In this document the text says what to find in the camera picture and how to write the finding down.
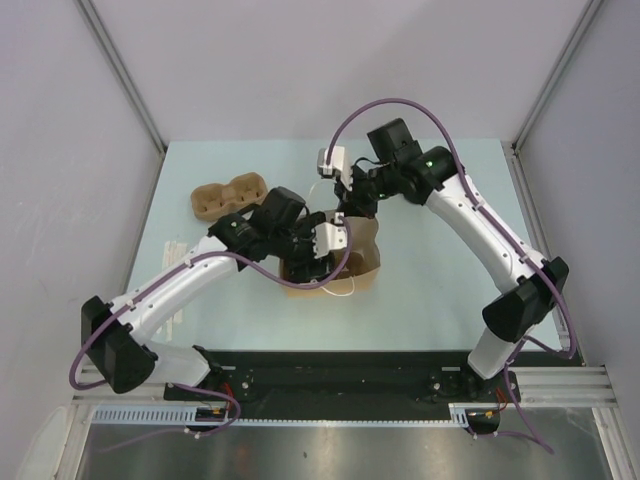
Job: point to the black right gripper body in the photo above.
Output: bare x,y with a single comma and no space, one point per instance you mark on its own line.
367,189

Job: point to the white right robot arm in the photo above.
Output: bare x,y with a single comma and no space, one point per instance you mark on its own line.
530,285

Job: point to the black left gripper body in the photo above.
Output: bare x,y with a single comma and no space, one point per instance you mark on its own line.
295,246

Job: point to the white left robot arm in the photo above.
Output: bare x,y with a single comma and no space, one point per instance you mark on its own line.
280,238

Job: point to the brown paper bag white handles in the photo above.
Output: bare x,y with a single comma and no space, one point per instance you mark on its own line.
361,268

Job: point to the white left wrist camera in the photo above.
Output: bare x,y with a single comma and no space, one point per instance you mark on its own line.
330,235

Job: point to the brown cardboard cup carrier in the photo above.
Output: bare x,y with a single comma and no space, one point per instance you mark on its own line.
212,201

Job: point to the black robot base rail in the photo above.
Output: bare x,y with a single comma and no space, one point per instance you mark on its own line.
347,386

